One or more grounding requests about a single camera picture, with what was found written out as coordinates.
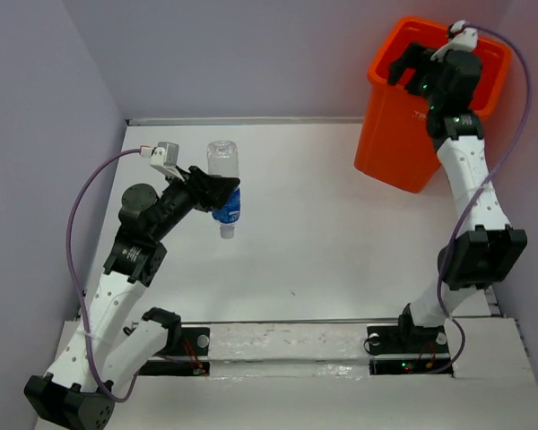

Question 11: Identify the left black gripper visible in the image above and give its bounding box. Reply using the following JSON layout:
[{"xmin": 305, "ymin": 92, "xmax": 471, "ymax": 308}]
[{"xmin": 150, "ymin": 166, "xmax": 240, "ymax": 241}]

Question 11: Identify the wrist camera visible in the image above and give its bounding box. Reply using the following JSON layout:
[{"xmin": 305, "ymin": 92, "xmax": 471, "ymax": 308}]
[
  {"xmin": 150, "ymin": 142, "xmax": 179, "ymax": 177},
  {"xmin": 430, "ymin": 20, "xmax": 478, "ymax": 62}
]

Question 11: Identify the purple cable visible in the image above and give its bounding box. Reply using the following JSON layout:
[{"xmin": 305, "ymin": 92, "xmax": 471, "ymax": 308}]
[
  {"xmin": 436, "ymin": 24, "xmax": 533, "ymax": 386},
  {"xmin": 66, "ymin": 147, "xmax": 156, "ymax": 403}
]

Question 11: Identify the blue-label bottle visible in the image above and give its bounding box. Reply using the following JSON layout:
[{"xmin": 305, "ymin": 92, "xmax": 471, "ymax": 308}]
[{"xmin": 206, "ymin": 141, "xmax": 241, "ymax": 239}]

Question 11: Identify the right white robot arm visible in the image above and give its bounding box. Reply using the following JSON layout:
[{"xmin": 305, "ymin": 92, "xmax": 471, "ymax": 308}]
[{"xmin": 387, "ymin": 42, "xmax": 527, "ymax": 351}]

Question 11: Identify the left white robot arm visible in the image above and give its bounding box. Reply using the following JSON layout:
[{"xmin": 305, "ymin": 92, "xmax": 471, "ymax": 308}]
[{"xmin": 24, "ymin": 166, "xmax": 239, "ymax": 429}]

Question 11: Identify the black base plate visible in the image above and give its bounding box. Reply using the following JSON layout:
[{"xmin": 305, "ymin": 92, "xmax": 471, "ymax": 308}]
[
  {"xmin": 139, "ymin": 325, "xmax": 211, "ymax": 377},
  {"xmin": 363, "ymin": 325, "xmax": 453, "ymax": 376}
]

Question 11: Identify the orange plastic bin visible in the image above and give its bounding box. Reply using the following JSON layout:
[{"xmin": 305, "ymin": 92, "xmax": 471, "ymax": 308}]
[{"xmin": 354, "ymin": 17, "xmax": 511, "ymax": 193}]

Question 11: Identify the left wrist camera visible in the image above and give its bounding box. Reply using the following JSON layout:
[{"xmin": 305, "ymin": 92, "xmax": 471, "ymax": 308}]
[{"xmin": 150, "ymin": 142, "xmax": 179, "ymax": 177}]

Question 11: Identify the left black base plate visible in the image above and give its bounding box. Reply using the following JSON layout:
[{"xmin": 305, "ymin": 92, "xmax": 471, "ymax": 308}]
[{"xmin": 139, "ymin": 325, "xmax": 211, "ymax": 377}]

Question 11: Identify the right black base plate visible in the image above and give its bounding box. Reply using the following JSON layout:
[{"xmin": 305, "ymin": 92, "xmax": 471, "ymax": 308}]
[{"xmin": 363, "ymin": 325, "xmax": 453, "ymax": 376}]

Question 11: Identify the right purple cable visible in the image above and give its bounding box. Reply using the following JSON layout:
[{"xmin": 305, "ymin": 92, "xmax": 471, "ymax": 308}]
[{"xmin": 436, "ymin": 24, "xmax": 533, "ymax": 386}]

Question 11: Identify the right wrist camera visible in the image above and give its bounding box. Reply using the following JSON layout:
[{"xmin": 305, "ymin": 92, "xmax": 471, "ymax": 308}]
[{"xmin": 430, "ymin": 20, "xmax": 478, "ymax": 62}]

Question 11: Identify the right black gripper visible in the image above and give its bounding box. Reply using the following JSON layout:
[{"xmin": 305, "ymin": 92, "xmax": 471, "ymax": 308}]
[{"xmin": 384, "ymin": 42, "xmax": 446, "ymax": 111}]

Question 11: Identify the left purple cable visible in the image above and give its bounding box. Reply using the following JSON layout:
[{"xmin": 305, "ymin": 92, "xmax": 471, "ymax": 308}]
[{"xmin": 66, "ymin": 147, "xmax": 156, "ymax": 403}]

